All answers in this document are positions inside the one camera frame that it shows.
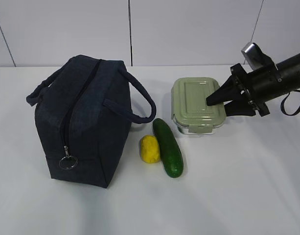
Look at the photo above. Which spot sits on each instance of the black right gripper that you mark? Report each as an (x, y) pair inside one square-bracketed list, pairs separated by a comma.
[(248, 92)]

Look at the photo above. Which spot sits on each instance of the glass container green lid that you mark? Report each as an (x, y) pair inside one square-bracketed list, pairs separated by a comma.
[(189, 109)]

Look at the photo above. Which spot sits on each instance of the yellow lemon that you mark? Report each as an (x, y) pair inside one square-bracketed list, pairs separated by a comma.
[(149, 149)]

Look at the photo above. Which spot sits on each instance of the navy blue lunch bag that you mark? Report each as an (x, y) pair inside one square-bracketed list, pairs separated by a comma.
[(83, 115)]

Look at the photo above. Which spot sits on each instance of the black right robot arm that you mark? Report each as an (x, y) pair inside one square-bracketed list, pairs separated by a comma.
[(288, 76)]

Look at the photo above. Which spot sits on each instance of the green cucumber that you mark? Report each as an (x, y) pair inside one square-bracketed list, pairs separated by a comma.
[(170, 152)]

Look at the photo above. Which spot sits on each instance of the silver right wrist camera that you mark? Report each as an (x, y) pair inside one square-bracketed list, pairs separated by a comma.
[(253, 55)]

